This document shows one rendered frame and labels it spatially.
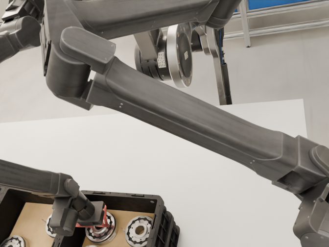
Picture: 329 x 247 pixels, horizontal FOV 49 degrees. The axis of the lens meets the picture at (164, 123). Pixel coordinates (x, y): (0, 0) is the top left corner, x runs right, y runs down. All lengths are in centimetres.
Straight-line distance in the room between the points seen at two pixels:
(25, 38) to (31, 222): 71
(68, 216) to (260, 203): 63
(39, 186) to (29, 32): 37
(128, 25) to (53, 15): 13
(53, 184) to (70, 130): 84
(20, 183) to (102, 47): 50
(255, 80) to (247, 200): 147
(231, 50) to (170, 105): 243
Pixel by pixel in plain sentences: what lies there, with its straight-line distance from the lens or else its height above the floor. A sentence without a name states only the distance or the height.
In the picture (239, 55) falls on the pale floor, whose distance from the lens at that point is 285.
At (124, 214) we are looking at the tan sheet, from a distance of 123.
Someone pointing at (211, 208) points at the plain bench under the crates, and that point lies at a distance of 130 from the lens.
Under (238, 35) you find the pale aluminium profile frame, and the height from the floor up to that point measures 13.
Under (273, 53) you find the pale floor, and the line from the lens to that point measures 282.
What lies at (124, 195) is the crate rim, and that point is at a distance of 114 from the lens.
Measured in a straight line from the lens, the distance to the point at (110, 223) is 120.
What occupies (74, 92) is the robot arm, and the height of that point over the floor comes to 154.
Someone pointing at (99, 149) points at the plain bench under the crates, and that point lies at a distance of 161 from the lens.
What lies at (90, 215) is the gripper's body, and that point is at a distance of 111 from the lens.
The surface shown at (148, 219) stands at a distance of 115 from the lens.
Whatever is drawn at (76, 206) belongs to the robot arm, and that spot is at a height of 104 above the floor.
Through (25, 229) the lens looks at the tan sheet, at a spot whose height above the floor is 83.
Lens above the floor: 185
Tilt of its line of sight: 47 degrees down
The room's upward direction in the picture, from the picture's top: 25 degrees counter-clockwise
